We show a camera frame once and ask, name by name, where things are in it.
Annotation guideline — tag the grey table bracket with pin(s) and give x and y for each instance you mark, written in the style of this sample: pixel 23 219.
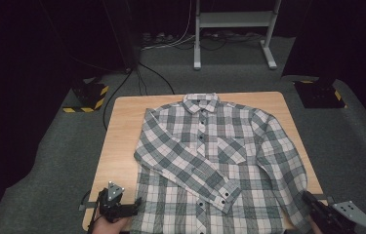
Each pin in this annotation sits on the grey table bracket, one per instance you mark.
pixel 327 197
pixel 88 205

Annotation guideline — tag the plaid button-up shirt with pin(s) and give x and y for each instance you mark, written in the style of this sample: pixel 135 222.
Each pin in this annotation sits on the plaid button-up shirt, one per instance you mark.
pixel 177 130

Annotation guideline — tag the white metal stand frame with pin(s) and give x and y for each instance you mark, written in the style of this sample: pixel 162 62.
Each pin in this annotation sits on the white metal stand frame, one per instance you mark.
pixel 235 19

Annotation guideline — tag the person's right hand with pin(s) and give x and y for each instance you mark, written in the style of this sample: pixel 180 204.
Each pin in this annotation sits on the person's right hand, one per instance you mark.
pixel 313 227

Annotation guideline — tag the power strip with plugs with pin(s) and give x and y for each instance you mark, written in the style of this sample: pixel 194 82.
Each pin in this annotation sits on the power strip with plugs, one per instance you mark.
pixel 157 38

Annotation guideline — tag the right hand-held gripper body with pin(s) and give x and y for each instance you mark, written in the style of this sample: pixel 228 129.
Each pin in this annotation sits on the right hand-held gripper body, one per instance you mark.
pixel 343 214

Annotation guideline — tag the dark upright pole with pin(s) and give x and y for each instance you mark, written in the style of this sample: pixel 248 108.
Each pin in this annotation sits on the dark upright pole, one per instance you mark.
pixel 123 32

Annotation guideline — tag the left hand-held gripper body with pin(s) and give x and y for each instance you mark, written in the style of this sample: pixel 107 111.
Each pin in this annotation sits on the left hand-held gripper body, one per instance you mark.
pixel 115 206

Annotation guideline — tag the black base with yellow stripes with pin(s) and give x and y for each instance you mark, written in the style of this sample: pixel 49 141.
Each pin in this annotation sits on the black base with yellow stripes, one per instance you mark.
pixel 320 94
pixel 88 96

